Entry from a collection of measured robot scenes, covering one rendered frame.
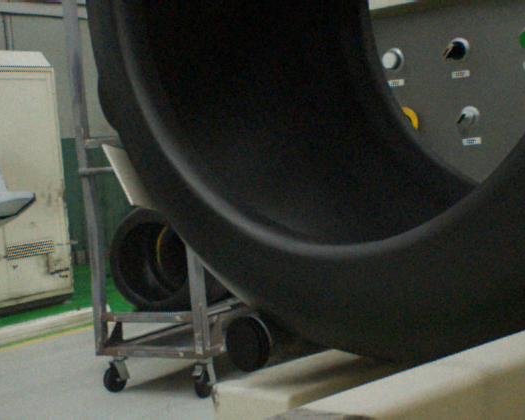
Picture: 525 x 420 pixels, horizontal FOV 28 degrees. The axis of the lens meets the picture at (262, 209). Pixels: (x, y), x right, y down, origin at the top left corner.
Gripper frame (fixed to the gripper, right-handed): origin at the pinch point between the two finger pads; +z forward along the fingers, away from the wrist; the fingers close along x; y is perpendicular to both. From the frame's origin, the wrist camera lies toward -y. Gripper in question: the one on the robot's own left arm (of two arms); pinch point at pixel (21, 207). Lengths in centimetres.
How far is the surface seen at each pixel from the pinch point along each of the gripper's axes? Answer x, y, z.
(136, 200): 0.6, -1.4, 9.6
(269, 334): 1.4, -14.2, 18.3
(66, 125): 992, 390, -325
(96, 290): 384, 73, -120
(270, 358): 2.0, -16.0, 18.0
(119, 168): 0.7, 1.6, 8.6
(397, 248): -14.2, -12.5, 29.9
